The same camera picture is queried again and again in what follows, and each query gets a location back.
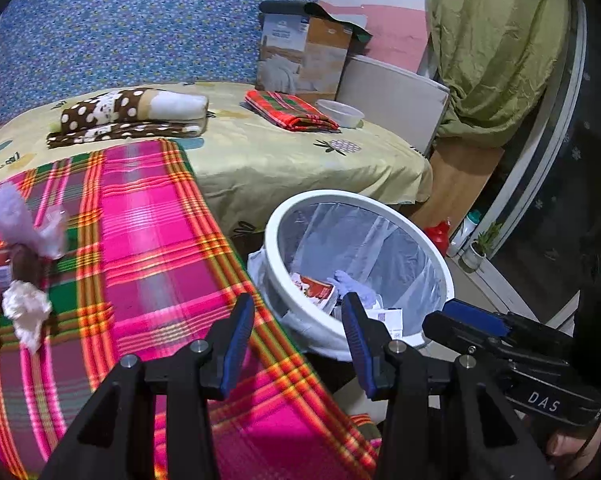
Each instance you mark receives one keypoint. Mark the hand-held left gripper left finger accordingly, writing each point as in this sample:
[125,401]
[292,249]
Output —
[235,350]

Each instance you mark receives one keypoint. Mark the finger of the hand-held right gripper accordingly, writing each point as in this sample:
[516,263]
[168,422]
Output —
[475,316]
[455,332]

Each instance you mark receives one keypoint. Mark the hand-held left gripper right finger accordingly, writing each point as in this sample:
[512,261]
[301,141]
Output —
[363,355]

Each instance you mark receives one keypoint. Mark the white purple drink carton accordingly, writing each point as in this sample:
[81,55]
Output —
[390,322]

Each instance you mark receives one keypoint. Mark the red white paper wrapper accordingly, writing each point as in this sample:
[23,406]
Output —
[315,290]

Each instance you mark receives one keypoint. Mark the white trash bin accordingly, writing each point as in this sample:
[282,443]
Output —
[280,220]

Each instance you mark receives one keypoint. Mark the person's right hand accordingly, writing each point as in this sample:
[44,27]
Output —
[570,445]

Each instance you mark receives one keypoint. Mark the small potted plant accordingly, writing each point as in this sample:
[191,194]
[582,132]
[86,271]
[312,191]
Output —
[475,255]

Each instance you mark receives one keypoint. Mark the white bottle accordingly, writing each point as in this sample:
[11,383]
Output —
[463,232]

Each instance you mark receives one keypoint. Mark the red detergent bottle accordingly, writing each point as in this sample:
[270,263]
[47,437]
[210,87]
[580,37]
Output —
[438,237]

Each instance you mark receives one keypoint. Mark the clear plastic bin liner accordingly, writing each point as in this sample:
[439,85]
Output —
[380,240]

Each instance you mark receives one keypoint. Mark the pink green plaid cloth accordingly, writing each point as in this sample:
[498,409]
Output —
[145,240]

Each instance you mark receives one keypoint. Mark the yellow bedsheet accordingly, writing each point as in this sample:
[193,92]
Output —
[280,170]

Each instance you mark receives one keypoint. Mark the white crumpled tissue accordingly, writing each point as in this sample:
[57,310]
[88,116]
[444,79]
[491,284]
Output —
[25,310]

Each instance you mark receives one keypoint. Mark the white board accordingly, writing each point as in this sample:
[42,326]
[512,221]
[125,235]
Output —
[390,95]

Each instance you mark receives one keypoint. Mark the white plastic bowl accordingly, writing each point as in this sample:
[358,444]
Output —
[340,115]

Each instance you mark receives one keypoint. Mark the folded red plaid cloth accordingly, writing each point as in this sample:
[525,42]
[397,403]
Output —
[285,110]

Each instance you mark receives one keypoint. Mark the white rolled towel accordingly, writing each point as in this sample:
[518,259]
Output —
[180,105]

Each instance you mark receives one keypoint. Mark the green curtain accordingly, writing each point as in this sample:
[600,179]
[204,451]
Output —
[495,50]

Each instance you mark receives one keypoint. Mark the brown polka dot blanket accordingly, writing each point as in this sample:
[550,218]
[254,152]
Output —
[95,115]

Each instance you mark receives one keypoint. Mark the cardboard bedding box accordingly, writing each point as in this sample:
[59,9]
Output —
[300,60]

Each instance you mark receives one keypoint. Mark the blue floral headboard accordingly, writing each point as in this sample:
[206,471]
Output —
[130,25]

